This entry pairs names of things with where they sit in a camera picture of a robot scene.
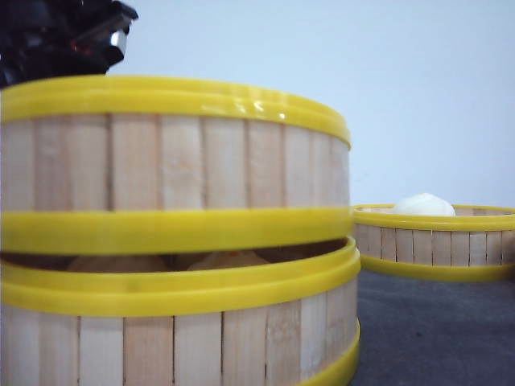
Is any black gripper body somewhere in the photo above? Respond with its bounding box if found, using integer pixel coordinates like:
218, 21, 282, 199
1, 1, 138, 88

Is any bamboo steamer basket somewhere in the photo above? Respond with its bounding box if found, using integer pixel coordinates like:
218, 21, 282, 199
1, 76, 352, 255
353, 203, 514, 281
1, 238, 360, 385

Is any left white steamed bun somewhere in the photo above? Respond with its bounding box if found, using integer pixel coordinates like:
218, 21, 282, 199
67, 255, 168, 273

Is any white steamed bun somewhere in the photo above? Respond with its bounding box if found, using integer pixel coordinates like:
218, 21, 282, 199
187, 250, 269, 271
67, 255, 168, 273

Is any front white steamed bun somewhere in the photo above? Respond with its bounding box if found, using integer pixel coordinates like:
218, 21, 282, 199
187, 250, 269, 271

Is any white bun in right basket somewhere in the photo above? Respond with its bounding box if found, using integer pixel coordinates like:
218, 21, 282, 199
391, 193, 455, 216

